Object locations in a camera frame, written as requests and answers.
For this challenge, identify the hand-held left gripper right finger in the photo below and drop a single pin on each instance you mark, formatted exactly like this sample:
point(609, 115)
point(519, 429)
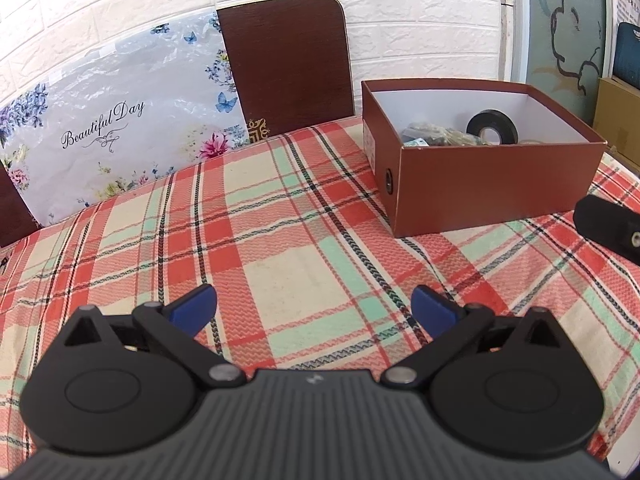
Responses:
point(435, 310)

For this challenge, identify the brown cardboard box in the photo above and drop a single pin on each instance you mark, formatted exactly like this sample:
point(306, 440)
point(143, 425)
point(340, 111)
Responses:
point(617, 115)

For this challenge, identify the floral plastic bedding package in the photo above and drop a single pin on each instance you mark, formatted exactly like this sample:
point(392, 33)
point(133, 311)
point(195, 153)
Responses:
point(125, 150)

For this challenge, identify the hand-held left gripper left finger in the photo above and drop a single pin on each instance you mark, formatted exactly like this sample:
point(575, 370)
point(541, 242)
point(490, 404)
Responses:
point(192, 307)

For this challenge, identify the dark brown wooden headboard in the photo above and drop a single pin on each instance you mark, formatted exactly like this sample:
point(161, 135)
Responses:
point(290, 60)

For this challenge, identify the red plaid blanket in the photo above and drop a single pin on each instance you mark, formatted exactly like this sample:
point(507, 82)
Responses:
point(290, 270)

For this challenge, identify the dark blue bag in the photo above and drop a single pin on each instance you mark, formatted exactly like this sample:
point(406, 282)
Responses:
point(627, 55)

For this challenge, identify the beige bundle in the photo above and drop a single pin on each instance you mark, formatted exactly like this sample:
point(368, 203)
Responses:
point(457, 139)

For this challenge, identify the brown shoe box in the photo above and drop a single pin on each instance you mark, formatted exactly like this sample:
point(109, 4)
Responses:
point(475, 185)

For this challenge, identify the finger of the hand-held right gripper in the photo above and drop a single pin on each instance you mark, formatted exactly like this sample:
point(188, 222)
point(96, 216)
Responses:
point(600, 220)

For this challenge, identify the black tape roll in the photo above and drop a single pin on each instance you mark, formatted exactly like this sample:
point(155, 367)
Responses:
point(492, 119)

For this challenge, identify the clear bag of small parts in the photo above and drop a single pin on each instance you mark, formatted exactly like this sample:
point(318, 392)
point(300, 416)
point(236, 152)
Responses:
point(420, 135)

